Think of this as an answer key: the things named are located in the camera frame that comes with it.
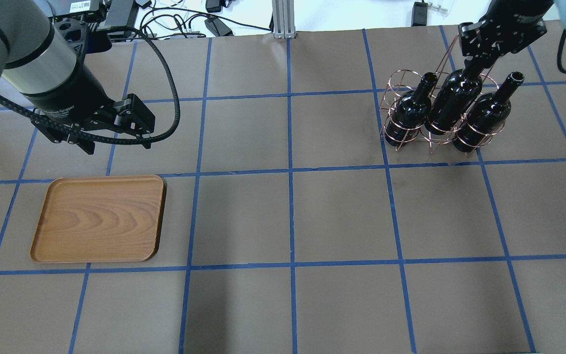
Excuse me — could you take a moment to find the wooden tray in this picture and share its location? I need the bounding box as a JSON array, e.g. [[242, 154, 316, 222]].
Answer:
[[29, 175, 166, 264]]

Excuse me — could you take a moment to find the black power adapter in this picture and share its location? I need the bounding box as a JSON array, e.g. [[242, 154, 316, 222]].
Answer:
[[411, 0, 428, 27]]

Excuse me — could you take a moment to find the copper wire bottle basket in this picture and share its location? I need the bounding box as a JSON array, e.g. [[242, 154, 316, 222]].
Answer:
[[380, 34, 509, 155]]

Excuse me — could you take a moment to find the dark wine bottle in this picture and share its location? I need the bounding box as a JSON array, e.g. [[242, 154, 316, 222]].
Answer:
[[424, 68, 482, 135], [453, 71, 525, 154], [384, 72, 438, 148]]

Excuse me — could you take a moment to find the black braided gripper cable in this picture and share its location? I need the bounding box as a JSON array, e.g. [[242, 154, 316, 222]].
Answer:
[[0, 27, 180, 147]]

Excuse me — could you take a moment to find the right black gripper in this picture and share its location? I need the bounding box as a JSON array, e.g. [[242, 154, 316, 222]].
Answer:
[[458, 0, 553, 74]]

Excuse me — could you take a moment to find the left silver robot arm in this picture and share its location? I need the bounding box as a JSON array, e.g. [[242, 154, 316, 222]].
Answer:
[[0, 0, 165, 154]]

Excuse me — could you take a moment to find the aluminium frame post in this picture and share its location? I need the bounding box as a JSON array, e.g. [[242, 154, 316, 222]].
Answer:
[[271, 0, 297, 39]]

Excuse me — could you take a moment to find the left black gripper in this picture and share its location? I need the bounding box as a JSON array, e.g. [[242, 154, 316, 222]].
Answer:
[[25, 66, 156, 154]]

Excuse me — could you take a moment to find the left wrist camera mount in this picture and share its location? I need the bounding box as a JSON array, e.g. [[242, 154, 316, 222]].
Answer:
[[36, 0, 139, 56]]

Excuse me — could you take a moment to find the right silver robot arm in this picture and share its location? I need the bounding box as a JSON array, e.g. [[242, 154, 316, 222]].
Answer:
[[458, 0, 566, 74]]

